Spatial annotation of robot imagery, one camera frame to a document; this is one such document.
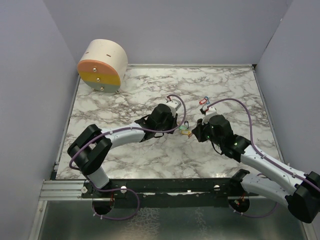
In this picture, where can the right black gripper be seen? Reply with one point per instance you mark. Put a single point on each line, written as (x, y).
(198, 131)

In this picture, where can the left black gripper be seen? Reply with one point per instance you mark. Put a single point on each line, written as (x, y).
(173, 121)

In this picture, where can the yellow tag key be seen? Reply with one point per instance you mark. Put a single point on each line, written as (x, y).
(186, 132)

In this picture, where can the red tag key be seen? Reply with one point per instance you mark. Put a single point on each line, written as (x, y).
(204, 101)

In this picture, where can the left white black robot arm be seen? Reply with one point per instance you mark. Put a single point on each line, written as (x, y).
(91, 146)

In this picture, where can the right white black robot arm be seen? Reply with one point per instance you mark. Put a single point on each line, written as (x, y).
(292, 188)

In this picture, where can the green tag key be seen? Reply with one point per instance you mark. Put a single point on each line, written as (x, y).
(183, 128)

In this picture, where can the black tag key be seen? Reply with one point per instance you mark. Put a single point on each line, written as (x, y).
(186, 124)

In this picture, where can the round beige drawer box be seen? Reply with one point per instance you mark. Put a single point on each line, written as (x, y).
(103, 65)

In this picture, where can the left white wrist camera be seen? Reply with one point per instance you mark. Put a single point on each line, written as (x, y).
(174, 106)

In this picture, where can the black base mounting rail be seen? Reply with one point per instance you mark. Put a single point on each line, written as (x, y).
(169, 192)

